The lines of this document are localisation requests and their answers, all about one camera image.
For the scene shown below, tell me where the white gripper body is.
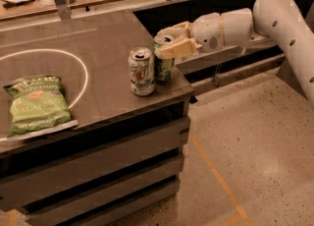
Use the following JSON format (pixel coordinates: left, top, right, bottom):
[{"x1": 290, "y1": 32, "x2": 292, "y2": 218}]
[{"x1": 190, "y1": 13, "x2": 223, "y2": 53}]

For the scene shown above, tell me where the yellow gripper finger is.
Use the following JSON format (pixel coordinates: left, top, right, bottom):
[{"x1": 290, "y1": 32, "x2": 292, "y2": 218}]
[
  {"x1": 157, "y1": 21, "x2": 191, "y2": 38},
  {"x1": 154, "y1": 38, "x2": 202, "y2": 60}
]

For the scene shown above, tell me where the green soda can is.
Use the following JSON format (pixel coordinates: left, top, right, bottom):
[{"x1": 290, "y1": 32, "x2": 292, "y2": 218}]
[{"x1": 153, "y1": 35, "x2": 175, "y2": 83}]

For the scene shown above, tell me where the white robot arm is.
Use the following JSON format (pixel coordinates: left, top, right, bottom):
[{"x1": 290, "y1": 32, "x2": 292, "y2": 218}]
[{"x1": 155, "y1": 0, "x2": 314, "y2": 103}]

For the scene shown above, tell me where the white 7up can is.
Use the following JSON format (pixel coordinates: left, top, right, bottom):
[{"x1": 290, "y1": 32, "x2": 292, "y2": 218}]
[{"x1": 129, "y1": 46, "x2": 155, "y2": 96}]

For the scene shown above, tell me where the grey drawer cabinet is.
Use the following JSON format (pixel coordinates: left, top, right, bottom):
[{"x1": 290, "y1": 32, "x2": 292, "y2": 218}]
[{"x1": 0, "y1": 100, "x2": 190, "y2": 226}]

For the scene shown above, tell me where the green jalapeno chips bag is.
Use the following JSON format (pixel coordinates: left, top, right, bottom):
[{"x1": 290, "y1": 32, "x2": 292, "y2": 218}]
[{"x1": 4, "y1": 76, "x2": 73, "y2": 138}]

